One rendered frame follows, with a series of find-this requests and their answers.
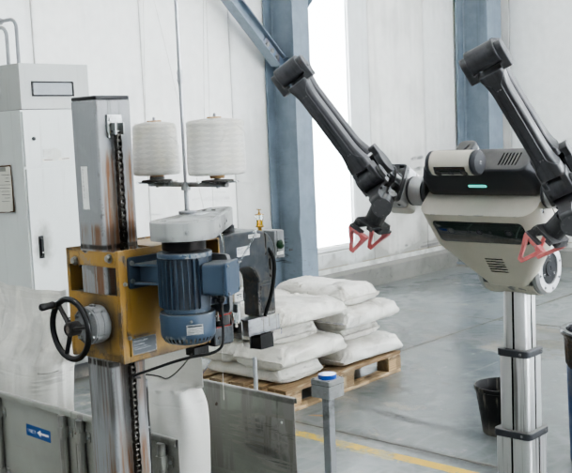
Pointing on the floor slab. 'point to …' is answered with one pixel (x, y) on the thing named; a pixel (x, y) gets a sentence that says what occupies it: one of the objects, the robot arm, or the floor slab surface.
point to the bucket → (488, 404)
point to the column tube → (90, 141)
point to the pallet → (389, 361)
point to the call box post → (329, 435)
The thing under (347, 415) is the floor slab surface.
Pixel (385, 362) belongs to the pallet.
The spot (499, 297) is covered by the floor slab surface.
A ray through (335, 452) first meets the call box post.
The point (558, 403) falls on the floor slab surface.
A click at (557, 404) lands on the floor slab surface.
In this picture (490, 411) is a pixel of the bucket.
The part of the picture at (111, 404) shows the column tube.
